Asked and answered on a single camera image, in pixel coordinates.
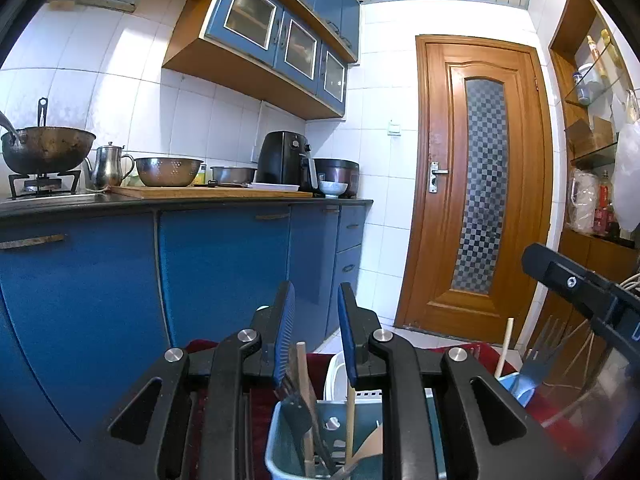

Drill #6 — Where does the wooden spatula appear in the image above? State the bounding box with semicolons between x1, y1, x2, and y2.
345;422;386;471

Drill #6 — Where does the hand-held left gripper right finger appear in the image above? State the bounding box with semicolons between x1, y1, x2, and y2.
337;282;586;480

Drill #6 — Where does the metal door handle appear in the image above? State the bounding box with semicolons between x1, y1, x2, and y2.
429;161;450;193

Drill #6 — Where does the red floral blanket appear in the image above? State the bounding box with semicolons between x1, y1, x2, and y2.
182;339;616;480

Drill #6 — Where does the light blue utensil holder box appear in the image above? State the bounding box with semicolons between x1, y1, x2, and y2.
265;372;538;480

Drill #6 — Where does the wooden cutting board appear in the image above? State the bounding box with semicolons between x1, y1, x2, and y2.
110;185;315;199

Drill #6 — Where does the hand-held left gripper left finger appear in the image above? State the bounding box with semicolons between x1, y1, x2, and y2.
97;281;296;480

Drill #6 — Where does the yellow bottle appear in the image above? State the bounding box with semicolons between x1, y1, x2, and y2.
600;29;626;71

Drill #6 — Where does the large black wok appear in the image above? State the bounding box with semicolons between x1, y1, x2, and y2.
0;97;97;175

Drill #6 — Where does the wooden shelf unit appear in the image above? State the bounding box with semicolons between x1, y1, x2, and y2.
520;0;640;361

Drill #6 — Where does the blue base cabinet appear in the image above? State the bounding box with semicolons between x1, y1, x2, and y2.
0;197;375;461

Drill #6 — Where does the shallow steel basin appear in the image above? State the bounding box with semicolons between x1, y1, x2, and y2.
210;165;258;185

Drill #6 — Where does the white plastic bag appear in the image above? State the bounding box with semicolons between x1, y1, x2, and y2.
611;90;640;233

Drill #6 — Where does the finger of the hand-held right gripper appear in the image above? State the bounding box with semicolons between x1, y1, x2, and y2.
521;242;640;356

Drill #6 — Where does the steel colander bowl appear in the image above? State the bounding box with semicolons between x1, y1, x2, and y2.
134;157;205;187

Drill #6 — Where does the dark rice cooker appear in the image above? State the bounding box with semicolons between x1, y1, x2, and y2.
312;158;361;198

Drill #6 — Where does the wooden chopstick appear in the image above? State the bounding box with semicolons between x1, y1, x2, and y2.
494;317;516;380
346;385;357;466
296;342;317;478

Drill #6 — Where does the wooden door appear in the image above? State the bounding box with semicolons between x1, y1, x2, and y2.
394;34;555;346

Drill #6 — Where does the red labelled bottle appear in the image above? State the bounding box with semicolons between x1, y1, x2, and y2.
595;170;621;236

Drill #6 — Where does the glass jar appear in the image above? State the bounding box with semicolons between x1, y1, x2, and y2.
572;64;596;106

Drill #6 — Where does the gas stove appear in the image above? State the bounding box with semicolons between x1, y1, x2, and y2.
7;170;82;198

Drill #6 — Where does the clear plastic bag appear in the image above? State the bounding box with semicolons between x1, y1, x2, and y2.
570;169;601;233

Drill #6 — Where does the black air fryer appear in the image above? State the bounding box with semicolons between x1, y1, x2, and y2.
255;131;318;192

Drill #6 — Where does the steel pitcher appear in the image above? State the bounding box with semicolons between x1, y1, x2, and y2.
84;141;136;192

